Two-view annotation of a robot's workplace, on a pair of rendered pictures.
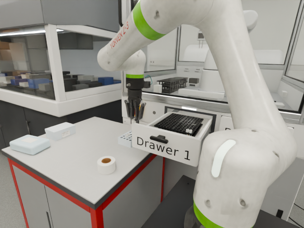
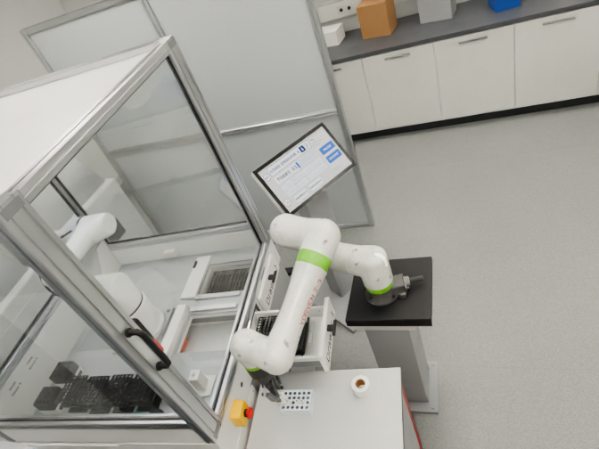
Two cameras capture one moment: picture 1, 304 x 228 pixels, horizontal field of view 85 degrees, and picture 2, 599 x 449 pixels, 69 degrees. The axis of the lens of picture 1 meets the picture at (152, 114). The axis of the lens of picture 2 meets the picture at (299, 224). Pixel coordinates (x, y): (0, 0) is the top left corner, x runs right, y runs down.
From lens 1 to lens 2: 1.70 m
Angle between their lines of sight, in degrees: 84
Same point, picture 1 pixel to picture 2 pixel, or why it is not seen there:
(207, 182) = (387, 271)
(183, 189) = (361, 314)
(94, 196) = (395, 372)
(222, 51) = not seen: hidden behind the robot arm
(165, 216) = (389, 313)
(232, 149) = (381, 253)
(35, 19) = not seen: outside the picture
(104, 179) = (375, 379)
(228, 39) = not seen: hidden behind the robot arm
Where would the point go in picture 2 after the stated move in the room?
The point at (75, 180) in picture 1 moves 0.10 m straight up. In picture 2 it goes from (390, 401) to (385, 387)
